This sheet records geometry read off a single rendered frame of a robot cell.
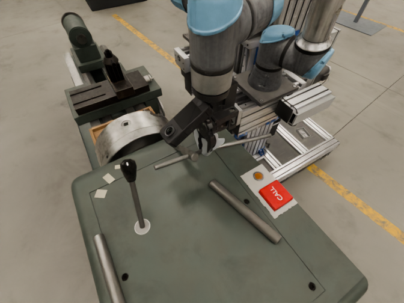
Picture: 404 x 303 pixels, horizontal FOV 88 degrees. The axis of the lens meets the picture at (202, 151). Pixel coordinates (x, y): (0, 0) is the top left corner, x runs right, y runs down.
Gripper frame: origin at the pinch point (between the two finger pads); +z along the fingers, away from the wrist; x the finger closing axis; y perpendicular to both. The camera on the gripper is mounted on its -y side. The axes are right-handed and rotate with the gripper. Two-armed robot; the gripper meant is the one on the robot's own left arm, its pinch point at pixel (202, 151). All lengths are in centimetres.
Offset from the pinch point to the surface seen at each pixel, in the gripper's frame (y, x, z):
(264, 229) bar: 1.8, -23.7, 2.6
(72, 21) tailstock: -13, 143, 15
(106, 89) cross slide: -13, 89, 33
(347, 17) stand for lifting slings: 460, 214, 131
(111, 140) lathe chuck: -19.9, 24.4, 8.3
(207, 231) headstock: -8.8, -17.1, 4.6
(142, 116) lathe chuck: -7.6, 28.0, 7.0
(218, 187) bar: -1.2, -10.0, 2.4
